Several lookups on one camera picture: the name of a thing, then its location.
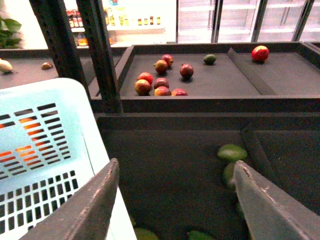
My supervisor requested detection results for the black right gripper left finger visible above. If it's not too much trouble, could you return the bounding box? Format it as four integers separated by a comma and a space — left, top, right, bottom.
21, 158, 120, 240

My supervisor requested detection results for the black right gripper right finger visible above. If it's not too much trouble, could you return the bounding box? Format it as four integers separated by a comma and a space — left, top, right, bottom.
233, 161, 320, 240

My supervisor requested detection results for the light blue plastic basket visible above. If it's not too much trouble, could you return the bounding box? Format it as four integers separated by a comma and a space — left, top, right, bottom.
0, 77, 138, 240

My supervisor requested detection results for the red yellow mango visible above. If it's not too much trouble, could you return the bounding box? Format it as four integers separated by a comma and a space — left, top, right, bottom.
0, 116, 53, 172

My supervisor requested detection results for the green avocado near finger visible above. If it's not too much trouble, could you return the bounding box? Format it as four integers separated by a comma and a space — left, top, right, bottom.
217, 144, 248, 163

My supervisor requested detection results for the green avocado far tray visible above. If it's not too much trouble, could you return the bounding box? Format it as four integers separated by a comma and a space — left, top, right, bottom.
203, 54, 217, 66

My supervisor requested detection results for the bright red apple far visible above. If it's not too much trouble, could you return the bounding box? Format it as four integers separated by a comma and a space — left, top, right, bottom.
251, 45, 270, 63

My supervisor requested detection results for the dark red pomegranate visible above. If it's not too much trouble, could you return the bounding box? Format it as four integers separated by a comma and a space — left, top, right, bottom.
179, 63, 194, 79

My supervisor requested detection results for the black shelf upright post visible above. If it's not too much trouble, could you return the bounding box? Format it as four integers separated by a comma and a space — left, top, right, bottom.
76, 0, 123, 113

